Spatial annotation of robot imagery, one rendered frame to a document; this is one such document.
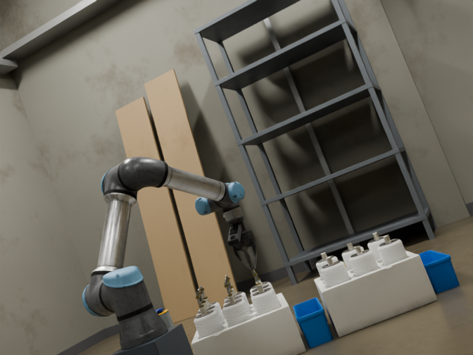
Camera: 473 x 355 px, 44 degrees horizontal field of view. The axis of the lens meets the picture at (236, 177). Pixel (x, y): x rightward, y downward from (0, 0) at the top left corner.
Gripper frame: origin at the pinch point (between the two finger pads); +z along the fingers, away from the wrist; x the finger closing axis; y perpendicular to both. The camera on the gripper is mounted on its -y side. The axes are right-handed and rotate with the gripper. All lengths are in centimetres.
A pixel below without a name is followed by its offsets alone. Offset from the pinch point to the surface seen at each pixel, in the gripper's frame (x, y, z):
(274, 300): -7.3, -12.9, 13.8
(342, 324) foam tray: -27.9, -10.8, 30.6
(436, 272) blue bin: -66, 8, 27
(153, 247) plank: 125, 193, -24
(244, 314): 4.4, -16.9, 14.6
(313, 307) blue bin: -14.3, 15.8, 26.3
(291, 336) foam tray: -9.7, -16.9, 27.7
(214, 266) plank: 79, 179, 5
